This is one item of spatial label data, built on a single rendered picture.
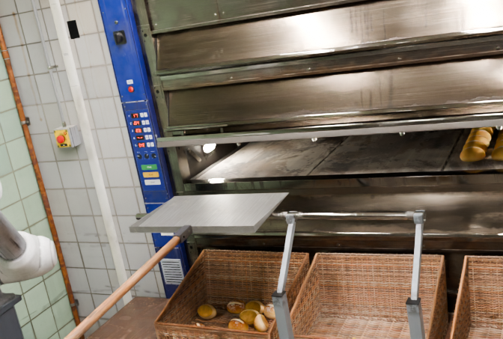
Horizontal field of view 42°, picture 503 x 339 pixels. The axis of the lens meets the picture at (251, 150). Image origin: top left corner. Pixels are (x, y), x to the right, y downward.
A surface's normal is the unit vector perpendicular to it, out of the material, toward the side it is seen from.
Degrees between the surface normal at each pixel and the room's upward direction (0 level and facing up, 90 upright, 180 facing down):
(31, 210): 90
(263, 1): 90
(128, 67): 90
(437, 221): 70
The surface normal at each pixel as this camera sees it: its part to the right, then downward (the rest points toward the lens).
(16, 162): 0.89, -0.05
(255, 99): -0.45, -0.05
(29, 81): -0.42, 0.29
